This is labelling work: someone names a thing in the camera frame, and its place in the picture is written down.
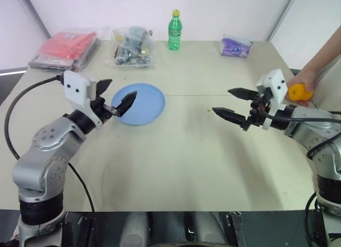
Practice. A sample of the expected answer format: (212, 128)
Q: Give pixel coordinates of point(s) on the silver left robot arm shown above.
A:
(48, 140)

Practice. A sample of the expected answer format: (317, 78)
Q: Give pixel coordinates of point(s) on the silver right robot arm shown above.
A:
(309, 128)

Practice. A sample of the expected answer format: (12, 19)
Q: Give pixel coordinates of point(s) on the stack of red packets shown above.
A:
(66, 48)

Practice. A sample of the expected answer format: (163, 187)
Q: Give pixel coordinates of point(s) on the grey rounded shape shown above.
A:
(137, 228)

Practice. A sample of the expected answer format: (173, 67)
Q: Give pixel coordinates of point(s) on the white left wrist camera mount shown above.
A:
(76, 87)

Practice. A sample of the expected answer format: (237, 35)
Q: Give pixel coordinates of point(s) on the dark metal bracket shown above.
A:
(237, 228)

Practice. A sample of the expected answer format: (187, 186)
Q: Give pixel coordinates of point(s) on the green bottle with yellow cap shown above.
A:
(175, 31)

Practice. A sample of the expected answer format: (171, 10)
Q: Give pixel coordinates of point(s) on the light blue round plate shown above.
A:
(145, 104)

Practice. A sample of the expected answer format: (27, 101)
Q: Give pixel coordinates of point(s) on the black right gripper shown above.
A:
(258, 112)

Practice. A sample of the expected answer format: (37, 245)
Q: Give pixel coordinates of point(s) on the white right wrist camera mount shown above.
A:
(277, 84)

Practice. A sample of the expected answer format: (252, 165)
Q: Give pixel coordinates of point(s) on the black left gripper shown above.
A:
(100, 109)

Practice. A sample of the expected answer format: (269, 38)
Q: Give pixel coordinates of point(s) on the purple tissue pack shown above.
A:
(235, 47)

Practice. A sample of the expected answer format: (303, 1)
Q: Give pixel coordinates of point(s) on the orange fruit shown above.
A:
(297, 92)

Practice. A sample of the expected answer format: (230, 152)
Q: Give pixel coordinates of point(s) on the clear bag of small parts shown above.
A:
(133, 48)

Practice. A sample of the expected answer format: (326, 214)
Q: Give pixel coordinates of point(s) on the person's bare hand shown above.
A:
(309, 79)

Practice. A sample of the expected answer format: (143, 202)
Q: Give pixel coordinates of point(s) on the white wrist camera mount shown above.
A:
(76, 87)
(277, 84)

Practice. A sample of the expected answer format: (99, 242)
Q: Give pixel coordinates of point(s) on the person's bare forearm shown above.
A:
(325, 52)

